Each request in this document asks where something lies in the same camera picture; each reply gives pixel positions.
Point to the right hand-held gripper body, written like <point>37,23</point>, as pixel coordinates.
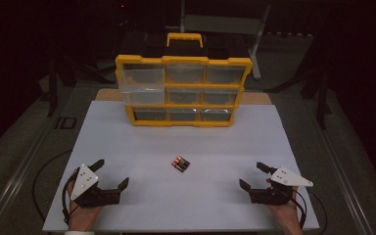
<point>287,178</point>

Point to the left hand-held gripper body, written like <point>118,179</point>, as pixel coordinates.
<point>84,181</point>

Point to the small black batteries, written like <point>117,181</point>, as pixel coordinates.
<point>180,163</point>

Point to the clear plastic drawer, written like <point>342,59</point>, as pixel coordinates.
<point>142,88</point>

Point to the yellow black organizer case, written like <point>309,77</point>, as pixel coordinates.
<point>182,59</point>

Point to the person's left hand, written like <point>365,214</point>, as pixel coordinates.
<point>81,217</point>

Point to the person's right hand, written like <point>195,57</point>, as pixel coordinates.
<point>290,218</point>

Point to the black tripod stand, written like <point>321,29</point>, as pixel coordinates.
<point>321,98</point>
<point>53,84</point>

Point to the grey metal stand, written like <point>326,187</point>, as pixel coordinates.
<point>254,49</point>

